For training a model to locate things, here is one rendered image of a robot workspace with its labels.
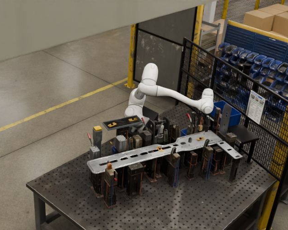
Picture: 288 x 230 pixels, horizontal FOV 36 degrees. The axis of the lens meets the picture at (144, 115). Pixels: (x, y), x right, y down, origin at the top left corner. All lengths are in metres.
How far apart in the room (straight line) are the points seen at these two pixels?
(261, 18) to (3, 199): 5.45
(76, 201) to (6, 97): 3.46
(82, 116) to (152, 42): 1.57
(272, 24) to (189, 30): 2.71
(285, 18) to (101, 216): 5.79
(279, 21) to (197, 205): 5.28
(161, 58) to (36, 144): 2.31
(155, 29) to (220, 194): 3.30
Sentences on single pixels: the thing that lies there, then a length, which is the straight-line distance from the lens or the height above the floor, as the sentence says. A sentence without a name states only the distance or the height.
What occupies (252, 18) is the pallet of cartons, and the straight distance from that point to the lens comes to 8.42.
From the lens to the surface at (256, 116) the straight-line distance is 4.47.
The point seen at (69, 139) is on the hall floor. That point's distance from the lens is 5.99.
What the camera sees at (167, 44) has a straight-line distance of 6.65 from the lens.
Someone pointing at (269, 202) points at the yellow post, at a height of 0.39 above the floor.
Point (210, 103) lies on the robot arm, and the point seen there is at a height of 1.50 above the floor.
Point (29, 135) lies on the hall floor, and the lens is 6.12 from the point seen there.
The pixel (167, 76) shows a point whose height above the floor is 0.46.
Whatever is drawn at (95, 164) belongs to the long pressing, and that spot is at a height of 1.00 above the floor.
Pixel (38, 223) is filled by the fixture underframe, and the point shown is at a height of 0.24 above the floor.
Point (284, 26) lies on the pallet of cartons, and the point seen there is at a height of 0.90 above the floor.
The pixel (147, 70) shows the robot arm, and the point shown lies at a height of 1.63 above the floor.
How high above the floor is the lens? 3.32
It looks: 30 degrees down
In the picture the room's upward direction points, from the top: 5 degrees clockwise
